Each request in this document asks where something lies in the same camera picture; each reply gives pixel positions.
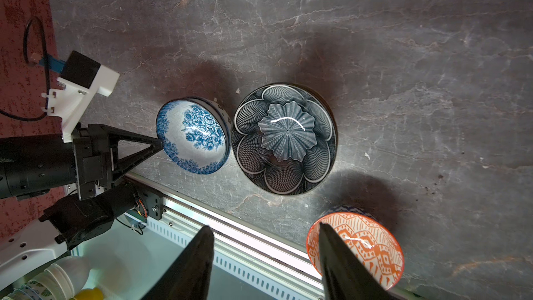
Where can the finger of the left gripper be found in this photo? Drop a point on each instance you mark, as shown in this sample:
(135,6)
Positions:
(126,150)

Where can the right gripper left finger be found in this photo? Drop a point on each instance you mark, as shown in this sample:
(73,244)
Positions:
(188,277)

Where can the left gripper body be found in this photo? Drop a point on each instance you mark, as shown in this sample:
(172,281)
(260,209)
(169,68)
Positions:
(95,150)

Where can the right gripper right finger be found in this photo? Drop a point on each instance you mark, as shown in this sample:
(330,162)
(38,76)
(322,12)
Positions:
(343,275)

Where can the orange patterned bowl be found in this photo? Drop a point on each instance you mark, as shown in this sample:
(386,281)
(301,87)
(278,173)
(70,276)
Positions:
(371,242)

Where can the blue white rim bowl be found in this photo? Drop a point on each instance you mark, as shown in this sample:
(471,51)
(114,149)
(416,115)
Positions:
(195,133)

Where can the dark flower pattern bowl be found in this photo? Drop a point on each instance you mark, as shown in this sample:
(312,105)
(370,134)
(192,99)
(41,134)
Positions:
(284,138)

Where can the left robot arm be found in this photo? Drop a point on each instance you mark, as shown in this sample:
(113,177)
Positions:
(57,194)

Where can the yellow object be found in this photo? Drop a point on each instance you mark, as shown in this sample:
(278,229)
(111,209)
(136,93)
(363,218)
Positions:
(89,294)

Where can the white plastic bottle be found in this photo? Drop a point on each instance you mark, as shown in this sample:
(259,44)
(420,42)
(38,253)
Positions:
(63,279)

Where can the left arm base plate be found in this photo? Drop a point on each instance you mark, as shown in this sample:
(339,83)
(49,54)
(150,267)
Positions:
(149,200)

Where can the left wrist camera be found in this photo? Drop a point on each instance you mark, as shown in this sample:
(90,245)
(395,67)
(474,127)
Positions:
(81,78)

